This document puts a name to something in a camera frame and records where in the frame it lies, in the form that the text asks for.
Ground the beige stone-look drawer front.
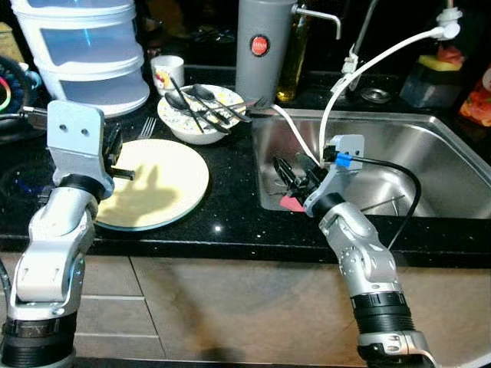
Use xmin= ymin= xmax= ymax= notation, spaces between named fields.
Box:
xmin=77 ymin=253 xmax=143 ymax=298
xmin=73 ymin=295 xmax=166 ymax=360

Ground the pink sponge piece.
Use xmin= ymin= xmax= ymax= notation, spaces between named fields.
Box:
xmin=278 ymin=195 xmax=308 ymax=212

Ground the pale yellow round plate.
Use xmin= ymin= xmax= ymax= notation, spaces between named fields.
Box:
xmin=96 ymin=138 xmax=209 ymax=232

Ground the black round appliance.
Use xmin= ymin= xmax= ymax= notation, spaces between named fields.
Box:
xmin=0 ymin=54 xmax=43 ymax=146

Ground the red scrubber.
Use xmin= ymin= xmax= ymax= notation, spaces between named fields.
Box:
xmin=437 ymin=44 xmax=465 ymax=66

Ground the white flexible hose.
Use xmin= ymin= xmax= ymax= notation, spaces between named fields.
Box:
xmin=269 ymin=8 xmax=461 ymax=168

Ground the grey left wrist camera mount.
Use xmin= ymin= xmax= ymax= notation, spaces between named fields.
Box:
xmin=46 ymin=100 xmax=116 ymax=189

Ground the black sponge holder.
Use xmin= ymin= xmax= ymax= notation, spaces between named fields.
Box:
xmin=399 ymin=67 xmax=461 ymax=108

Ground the thin silver faucet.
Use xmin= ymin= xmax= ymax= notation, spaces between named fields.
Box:
xmin=341 ymin=0 xmax=382 ymax=93

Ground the thin metal stick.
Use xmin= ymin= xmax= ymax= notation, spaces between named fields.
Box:
xmin=359 ymin=195 xmax=407 ymax=213

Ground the beige stone-look cabinet door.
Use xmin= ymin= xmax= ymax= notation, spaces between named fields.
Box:
xmin=130 ymin=257 xmax=361 ymax=367
xmin=399 ymin=264 xmax=491 ymax=368

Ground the white stacked plastic container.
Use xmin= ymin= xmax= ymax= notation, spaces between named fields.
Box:
xmin=9 ymin=0 xmax=150 ymax=117

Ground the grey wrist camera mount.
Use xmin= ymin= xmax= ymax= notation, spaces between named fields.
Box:
xmin=307 ymin=134 xmax=365 ymax=208
xmin=46 ymin=100 xmax=116 ymax=189

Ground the white printed mug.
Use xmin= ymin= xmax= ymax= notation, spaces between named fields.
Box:
xmin=151 ymin=55 xmax=186 ymax=97

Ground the olive oil bottle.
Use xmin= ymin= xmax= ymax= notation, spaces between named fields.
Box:
xmin=278 ymin=11 xmax=309 ymax=103

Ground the yellow sponge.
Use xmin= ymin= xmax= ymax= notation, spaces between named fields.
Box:
xmin=418 ymin=55 xmax=465 ymax=74

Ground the stainless steel sink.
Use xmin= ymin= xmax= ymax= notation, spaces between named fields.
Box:
xmin=252 ymin=107 xmax=491 ymax=212

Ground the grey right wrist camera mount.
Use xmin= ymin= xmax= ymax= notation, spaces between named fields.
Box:
xmin=307 ymin=134 xmax=365 ymax=208

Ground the black spoon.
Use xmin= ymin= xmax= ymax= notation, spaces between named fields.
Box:
xmin=190 ymin=84 xmax=251 ymax=123
xmin=163 ymin=90 xmax=232 ymax=133

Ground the silver fork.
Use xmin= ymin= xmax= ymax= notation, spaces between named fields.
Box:
xmin=138 ymin=117 xmax=158 ymax=140

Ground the grey water dispenser with spout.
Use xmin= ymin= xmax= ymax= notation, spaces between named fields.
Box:
xmin=236 ymin=0 xmax=342 ymax=104

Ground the round silver counter cap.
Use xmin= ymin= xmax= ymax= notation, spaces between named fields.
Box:
xmin=361 ymin=87 xmax=392 ymax=104

